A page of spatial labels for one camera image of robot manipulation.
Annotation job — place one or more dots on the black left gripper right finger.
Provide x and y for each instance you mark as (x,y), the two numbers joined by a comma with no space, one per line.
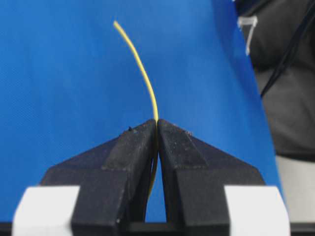
(208,192)

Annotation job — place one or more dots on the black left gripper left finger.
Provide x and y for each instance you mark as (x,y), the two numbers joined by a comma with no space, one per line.
(93,193)

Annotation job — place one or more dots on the blue table cloth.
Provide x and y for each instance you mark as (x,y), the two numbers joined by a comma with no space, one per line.
(68,82)

